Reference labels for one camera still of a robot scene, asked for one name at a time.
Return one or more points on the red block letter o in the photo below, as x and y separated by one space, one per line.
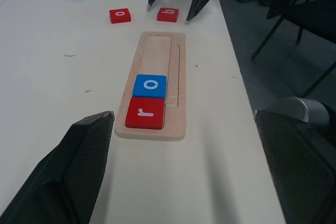
120 15

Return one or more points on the red block letter b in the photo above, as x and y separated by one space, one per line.
168 14

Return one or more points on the red block letter r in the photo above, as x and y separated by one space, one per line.
145 113

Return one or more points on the blue block letter o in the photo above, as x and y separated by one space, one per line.
150 85

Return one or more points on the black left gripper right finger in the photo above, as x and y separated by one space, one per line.
302 171

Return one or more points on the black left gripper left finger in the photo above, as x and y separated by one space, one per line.
78 161

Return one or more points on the black folding chair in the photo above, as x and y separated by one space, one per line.
312 16

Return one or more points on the silver robot body part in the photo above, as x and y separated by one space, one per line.
299 110

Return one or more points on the wooden letter tray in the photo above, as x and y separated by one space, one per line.
157 53

